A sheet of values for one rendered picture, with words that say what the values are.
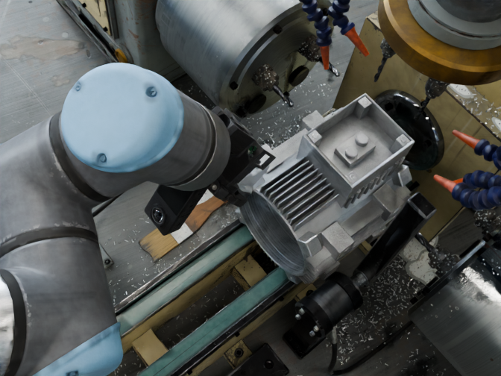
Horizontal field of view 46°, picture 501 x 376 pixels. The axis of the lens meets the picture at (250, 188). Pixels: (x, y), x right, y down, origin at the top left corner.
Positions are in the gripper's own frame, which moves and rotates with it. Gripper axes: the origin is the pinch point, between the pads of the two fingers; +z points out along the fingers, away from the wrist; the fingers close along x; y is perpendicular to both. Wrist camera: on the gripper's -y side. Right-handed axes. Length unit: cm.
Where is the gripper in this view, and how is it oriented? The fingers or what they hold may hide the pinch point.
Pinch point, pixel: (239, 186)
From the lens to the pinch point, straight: 82.8
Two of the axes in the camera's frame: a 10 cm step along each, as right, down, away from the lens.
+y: 7.1, -6.9, -1.4
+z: 3.1, 1.2, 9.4
